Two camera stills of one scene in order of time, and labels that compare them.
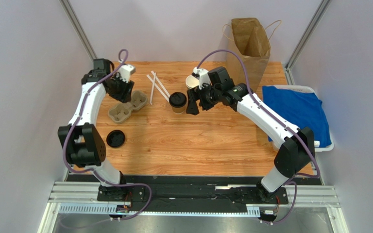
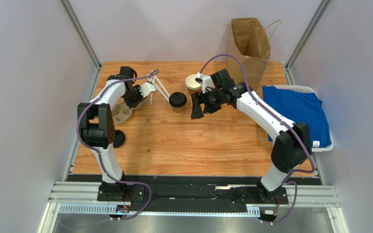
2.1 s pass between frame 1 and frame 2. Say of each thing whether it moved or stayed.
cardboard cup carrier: stayed
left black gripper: moved
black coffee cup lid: stayed
